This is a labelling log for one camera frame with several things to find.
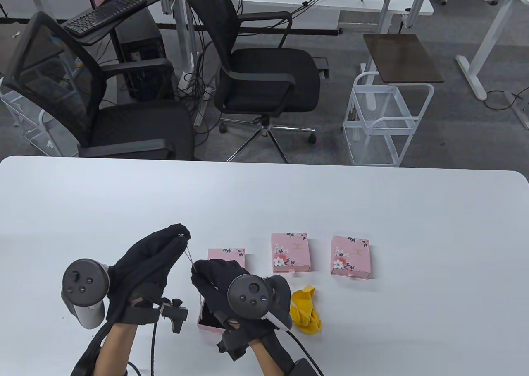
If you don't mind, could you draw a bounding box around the pink floral gift box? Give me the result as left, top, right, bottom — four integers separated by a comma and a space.
207, 249, 246, 274

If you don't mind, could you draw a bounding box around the black keyboard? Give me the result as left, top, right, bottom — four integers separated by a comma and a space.
62, 0, 148, 37

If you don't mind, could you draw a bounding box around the grey hand controller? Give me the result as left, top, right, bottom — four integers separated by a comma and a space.
227, 274, 293, 331
61, 259, 110, 330

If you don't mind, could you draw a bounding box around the black chair chrome base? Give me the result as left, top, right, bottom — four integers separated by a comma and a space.
185, 0, 322, 164

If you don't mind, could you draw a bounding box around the person's left hand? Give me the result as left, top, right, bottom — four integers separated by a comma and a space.
107, 224, 191, 325

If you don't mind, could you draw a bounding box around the pink floral box sleeve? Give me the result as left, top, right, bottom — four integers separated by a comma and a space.
330, 235, 372, 280

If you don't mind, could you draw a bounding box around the white wire cart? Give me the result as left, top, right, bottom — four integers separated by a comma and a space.
342, 72, 434, 168
0, 78, 62, 157

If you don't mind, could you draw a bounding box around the yellow cleaning cloth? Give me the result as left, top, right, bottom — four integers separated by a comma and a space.
291, 285, 323, 335

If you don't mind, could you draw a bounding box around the dark brown wooden board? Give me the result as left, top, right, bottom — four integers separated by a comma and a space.
363, 34, 445, 84

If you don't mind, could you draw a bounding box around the silver chain necklace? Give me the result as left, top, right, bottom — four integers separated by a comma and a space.
184, 236, 205, 311

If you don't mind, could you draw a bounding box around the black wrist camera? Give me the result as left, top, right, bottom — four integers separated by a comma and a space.
159, 298, 189, 334
217, 330, 251, 361

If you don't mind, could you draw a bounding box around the tangle of black cables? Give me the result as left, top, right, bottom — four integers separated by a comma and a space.
178, 29, 219, 145

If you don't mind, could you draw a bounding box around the black computer tower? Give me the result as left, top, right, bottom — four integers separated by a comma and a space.
114, 9, 176, 102

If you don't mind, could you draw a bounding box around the pink tray black lining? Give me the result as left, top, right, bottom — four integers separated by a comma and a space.
197, 299, 227, 331

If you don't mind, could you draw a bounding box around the person's right hand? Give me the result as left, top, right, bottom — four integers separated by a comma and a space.
191, 259, 277, 343

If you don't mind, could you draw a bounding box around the black glove cable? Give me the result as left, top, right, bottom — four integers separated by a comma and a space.
285, 330, 325, 376
128, 324, 158, 376

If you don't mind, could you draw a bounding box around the black labelled forearm box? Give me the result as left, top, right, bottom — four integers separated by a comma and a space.
288, 357, 319, 376

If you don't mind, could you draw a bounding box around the black mesh office chair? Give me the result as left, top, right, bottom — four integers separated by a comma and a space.
2, 11, 197, 160

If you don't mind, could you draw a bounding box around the person's left forearm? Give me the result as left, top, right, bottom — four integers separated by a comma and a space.
96, 322, 139, 376

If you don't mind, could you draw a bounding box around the white desk foot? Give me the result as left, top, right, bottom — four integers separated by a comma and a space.
503, 90, 529, 129

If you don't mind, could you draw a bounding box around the person's right forearm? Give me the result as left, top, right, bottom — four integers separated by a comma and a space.
250, 337, 290, 376

